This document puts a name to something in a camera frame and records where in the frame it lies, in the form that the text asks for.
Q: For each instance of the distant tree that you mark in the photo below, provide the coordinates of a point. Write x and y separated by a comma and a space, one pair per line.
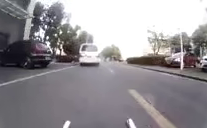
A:
110, 52

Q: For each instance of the white van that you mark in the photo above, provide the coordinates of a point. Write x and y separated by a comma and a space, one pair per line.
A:
89, 54

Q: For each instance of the grey asphalt road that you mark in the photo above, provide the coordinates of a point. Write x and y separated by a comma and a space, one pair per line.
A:
91, 96

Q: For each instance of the low bush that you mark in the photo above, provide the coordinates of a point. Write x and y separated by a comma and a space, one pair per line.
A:
66, 58

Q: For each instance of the low hedge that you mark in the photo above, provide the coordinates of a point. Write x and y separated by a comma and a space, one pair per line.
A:
146, 60

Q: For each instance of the row of trees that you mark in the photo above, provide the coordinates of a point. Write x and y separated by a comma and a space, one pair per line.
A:
57, 30

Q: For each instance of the robot's own part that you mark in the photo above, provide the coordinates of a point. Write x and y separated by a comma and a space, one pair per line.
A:
66, 124
131, 123

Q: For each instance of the white painted lane line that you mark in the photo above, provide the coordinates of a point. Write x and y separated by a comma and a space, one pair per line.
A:
31, 76

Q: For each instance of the dark red car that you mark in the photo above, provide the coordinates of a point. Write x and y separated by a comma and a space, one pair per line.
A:
26, 53

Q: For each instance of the white pole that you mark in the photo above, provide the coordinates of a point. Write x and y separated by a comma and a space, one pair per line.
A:
181, 50

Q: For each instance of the group of trees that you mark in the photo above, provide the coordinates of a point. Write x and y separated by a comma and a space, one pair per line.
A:
187, 40

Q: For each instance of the grey building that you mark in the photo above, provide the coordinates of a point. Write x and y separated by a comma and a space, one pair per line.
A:
7, 26

